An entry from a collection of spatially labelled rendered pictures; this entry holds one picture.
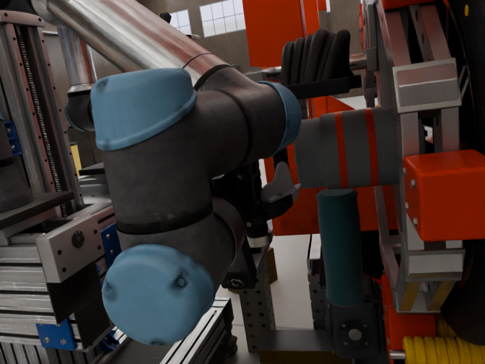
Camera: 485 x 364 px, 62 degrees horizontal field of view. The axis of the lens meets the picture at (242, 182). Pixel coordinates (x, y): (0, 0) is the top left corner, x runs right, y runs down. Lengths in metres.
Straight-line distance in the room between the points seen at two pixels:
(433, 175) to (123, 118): 0.28
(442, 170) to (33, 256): 0.71
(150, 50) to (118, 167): 0.18
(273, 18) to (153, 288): 1.00
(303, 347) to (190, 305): 1.18
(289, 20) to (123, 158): 0.96
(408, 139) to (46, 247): 0.64
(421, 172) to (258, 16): 0.88
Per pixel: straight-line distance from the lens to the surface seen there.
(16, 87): 1.15
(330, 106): 3.13
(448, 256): 0.54
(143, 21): 0.47
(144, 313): 0.30
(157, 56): 0.43
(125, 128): 0.28
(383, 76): 0.73
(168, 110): 0.28
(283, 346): 1.47
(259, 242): 0.61
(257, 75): 0.57
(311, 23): 3.13
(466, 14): 0.55
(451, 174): 0.41
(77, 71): 1.42
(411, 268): 0.54
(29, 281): 0.90
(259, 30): 1.20
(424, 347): 0.77
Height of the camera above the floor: 0.98
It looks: 13 degrees down
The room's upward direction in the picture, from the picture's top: 9 degrees counter-clockwise
